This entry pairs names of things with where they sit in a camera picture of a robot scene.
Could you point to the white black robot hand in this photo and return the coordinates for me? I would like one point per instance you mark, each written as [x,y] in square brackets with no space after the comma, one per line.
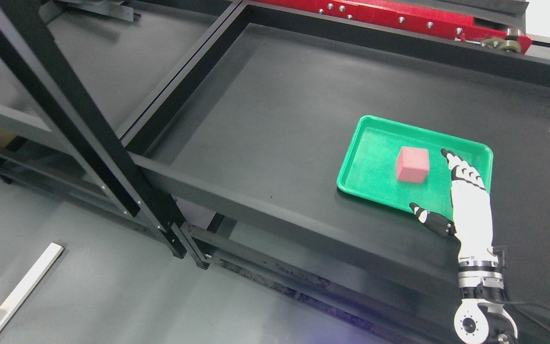
[472,223]

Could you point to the pink foam block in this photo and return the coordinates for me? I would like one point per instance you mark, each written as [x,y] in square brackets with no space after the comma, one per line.
[412,165]

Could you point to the silver white robot forearm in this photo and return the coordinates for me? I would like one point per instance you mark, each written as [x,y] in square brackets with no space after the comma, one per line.
[481,317]

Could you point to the green plastic tray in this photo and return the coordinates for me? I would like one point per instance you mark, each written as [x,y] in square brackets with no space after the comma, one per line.
[368,170]

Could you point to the black metal left shelf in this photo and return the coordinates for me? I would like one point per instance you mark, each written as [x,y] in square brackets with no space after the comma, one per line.
[31,59]

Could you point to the red metal machine beam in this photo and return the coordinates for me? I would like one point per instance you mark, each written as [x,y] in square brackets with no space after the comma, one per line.
[497,24]

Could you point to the white table leg base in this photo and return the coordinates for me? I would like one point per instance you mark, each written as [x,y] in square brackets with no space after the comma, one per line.
[29,282]

